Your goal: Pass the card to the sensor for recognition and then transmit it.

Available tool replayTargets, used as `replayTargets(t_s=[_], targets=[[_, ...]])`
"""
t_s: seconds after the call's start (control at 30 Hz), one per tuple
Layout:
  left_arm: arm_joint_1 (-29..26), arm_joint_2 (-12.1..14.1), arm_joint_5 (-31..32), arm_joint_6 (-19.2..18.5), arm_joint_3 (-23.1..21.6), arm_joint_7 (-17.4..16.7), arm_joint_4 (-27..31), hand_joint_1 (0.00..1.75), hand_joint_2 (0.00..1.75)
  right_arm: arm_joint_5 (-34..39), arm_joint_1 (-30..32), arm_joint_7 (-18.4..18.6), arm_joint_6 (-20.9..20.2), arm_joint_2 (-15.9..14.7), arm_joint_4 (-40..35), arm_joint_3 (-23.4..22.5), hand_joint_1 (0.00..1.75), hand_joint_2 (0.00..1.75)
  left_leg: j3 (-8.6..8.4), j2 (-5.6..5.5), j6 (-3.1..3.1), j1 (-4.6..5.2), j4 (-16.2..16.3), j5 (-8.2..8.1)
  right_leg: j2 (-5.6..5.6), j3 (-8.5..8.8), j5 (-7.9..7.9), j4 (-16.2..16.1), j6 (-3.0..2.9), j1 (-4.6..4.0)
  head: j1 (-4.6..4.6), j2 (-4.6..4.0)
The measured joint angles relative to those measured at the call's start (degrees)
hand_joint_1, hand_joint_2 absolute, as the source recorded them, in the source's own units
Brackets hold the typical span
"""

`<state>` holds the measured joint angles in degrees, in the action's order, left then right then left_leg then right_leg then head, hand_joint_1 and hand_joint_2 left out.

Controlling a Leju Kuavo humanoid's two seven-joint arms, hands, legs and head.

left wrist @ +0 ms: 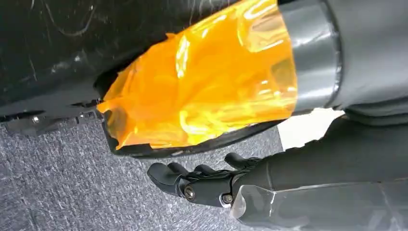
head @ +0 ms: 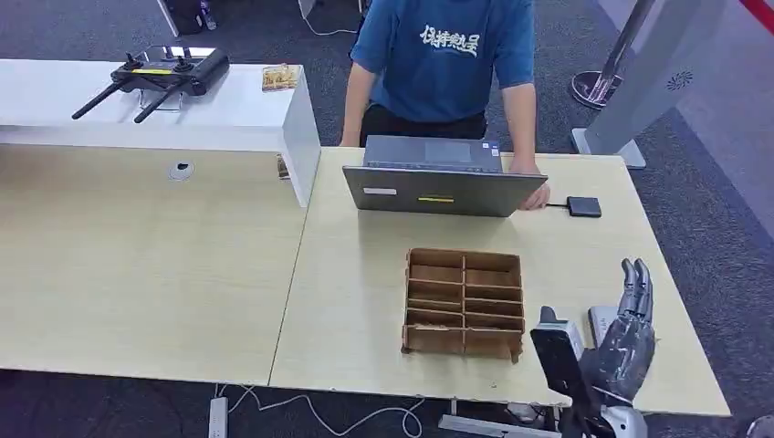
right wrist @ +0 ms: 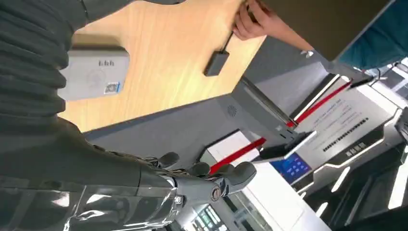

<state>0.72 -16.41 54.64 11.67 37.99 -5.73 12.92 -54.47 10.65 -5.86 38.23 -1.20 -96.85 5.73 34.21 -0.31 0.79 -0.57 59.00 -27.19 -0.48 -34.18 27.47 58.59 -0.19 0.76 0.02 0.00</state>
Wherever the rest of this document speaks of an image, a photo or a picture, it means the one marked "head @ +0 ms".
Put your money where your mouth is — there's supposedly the grey kiosk stand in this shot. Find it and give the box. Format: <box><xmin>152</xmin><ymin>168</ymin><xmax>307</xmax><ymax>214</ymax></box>
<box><xmin>570</xmin><ymin>0</ymin><xmax>730</xmax><ymax>171</ymax></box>

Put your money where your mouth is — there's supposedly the person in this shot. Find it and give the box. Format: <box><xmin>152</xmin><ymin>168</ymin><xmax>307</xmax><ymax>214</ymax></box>
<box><xmin>338</xmin><ymin>0</ymin><xmax>552</xmax><ymax>213</ymax></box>

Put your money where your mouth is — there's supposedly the person's left hand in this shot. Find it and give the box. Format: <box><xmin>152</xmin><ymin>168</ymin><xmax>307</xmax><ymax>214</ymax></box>
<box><xmin>518</xmin><ymin>180</ymin><xmax>552</xmax><ymax>212</ymax></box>

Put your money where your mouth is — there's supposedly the white desk shelf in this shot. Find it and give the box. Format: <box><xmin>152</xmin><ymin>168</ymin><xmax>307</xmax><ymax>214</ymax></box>
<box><xmin>0</xmin><ymin>58</ymin><xmax>322</xmax><ymax>209</ymax></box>

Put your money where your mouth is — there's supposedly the black remote controller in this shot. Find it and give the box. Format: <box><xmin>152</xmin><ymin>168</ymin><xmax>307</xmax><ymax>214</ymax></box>
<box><xmin>71</xmin><ymin>47</ymin><xmax>232</xmax><ymax>125</ymax></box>

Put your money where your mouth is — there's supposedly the red barrier belt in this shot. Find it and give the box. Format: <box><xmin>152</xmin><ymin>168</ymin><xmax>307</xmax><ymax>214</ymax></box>
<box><xmin>737</xmin><ymin>0</ymin><xmax>774</xmax><ymax>19</ymax></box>

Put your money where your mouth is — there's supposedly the grey metal desk foot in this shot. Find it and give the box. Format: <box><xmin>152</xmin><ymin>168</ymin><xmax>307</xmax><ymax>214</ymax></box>
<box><xmin>438</xmin><ymin>413</ymin><xmax>560</xmax><ymax>438</ymax></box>

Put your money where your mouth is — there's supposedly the chrome stanchion post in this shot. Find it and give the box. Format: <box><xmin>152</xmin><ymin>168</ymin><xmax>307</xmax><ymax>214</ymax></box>
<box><xmin>570</xmin><ymin>0</ymin><xmax>657</xmax><ymax>111</ymax></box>

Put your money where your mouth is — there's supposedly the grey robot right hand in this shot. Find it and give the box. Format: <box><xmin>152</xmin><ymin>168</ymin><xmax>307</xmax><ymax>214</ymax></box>
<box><xmin>579</xmin><ymin>257</ymin><xmax>658</xmax><ymax>404</ymax></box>

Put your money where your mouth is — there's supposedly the thin white floor cable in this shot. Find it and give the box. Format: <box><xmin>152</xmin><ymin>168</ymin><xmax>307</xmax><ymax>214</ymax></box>
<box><xmin>300</xmin><ymin>0</ymin><xmax>361</xmax><ymax>37</ymax></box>

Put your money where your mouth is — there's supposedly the white power cable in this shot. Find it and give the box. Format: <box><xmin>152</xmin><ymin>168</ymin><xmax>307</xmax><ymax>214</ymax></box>
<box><xmin>215</xmin><ymin>383</ymin><xmax>424</xmax><ymax>438</ymax></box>

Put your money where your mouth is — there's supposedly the white power strip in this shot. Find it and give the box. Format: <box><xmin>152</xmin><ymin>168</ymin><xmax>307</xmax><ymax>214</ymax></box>
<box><xmin>208</xmin><ymin>396</ymin><xmax>229</xmax><ymax>438</ymax></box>

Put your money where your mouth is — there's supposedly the golden printed card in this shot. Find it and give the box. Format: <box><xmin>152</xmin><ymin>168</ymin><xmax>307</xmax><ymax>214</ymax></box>
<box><xmin>261</xmin><ymin>63</ymin><xmax>302</xmax><ymax>93</ymax></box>

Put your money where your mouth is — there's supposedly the clear controller stand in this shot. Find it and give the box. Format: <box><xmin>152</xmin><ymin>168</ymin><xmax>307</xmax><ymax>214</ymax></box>
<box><xmin>137</xmin><ymin>88</ymin><xmax>183</xmax><ymax>114</ymax></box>

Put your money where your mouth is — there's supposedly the grey laptop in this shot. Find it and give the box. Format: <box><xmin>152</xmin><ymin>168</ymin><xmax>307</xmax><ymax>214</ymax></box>
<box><xmin>341</xmin><ymin>134</ymin><xmax>549</xmax><ymax>219</ymax></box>

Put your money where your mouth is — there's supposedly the small black flat device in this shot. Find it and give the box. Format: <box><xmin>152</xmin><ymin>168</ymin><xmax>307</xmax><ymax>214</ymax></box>
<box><xmin>566</xmin><ymin>195</ymin><xmax>603</xmax><ymax>219</ymax></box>

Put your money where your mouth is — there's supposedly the wooden compartment card box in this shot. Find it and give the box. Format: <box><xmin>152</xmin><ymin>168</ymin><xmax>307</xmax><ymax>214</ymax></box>
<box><xmin>400</xmin><ymin>246</ymin><xmax>526</xmax><ymax>364</ymax></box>

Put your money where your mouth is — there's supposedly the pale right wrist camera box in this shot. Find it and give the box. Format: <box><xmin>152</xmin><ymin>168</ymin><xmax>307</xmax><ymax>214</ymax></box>
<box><xmin>529</xmin><ymin>305</ymin><xmax>619</xmax><ymax>418</ymax></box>

